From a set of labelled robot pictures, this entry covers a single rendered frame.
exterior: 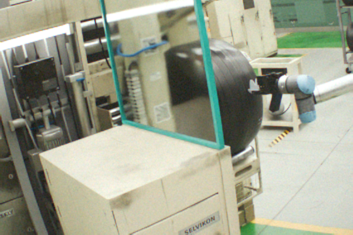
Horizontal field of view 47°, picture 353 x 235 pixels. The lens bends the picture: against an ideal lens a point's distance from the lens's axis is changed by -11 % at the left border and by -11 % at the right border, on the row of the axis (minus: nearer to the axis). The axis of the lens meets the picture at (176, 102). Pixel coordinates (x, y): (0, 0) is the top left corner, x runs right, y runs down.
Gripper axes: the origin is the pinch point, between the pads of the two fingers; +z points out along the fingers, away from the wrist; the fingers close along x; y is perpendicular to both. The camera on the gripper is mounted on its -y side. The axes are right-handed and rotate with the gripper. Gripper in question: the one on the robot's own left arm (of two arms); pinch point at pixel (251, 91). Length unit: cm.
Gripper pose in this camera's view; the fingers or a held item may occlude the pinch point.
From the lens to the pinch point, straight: 196.7
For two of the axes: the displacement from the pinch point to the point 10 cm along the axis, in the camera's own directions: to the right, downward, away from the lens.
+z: -5.7, 0.1, 8.2
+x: -7.9, 2.7, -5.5
